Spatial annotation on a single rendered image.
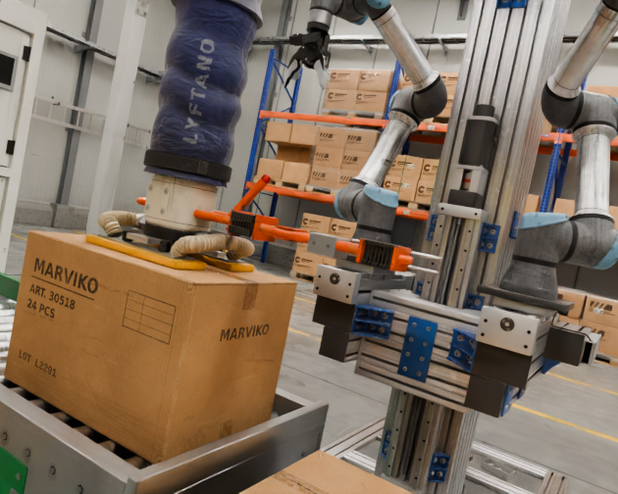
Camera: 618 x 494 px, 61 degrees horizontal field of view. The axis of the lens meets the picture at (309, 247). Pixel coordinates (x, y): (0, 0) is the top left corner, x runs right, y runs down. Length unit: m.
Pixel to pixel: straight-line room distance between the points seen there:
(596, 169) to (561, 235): 0.25
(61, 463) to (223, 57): 0.97
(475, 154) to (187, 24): 0.90
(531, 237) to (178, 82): 1.00
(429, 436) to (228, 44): 1.27
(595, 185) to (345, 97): 8.21
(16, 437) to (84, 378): 0.18
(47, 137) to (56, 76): 1.13
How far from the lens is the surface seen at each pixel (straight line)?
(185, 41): 1.40
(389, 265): 1.05
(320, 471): 1.35
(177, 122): 1.36
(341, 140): 9.48
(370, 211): 1.67
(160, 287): 1.17
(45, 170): 11.15
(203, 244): 1.24
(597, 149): 1.72
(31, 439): 1.31
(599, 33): 1.60
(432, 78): 1.82
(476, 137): 1.71
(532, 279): 1.51
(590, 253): 1.58
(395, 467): 1.85
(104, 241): 1.42
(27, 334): 1.55
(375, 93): 9.44
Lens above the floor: 1.12
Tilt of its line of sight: 3 degrees down
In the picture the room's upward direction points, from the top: 11 degrees clockwise
